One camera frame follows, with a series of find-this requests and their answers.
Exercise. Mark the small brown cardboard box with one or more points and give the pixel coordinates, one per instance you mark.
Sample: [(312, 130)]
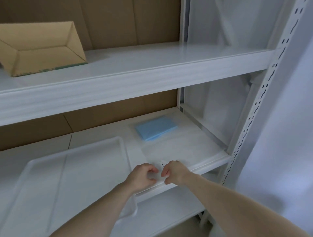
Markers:
[(44, 48)]

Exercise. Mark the white metal shelving rack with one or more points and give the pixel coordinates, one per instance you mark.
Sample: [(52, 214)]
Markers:
[(146, 78)]

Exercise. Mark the white plastic tray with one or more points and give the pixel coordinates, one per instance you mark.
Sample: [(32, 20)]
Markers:
[(73, 175)]

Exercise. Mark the person's right hand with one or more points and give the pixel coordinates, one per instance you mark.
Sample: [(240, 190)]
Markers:
[(178, 173)]

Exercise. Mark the person's left hand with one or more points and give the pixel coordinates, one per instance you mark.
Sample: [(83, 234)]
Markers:
[(140, 177)]

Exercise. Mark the brown cardboard back panel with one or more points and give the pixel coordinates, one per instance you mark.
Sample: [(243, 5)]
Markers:
[(110, 112), (122, 22)]

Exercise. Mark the clear plastic bag with label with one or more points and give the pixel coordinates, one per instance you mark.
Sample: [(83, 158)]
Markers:
[(176, 149)]

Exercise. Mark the person's right forearm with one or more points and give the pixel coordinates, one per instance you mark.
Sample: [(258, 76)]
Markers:
[(239, 207)]

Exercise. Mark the person's left forearm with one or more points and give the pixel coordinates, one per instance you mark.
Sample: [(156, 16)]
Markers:
[(97, 212)]

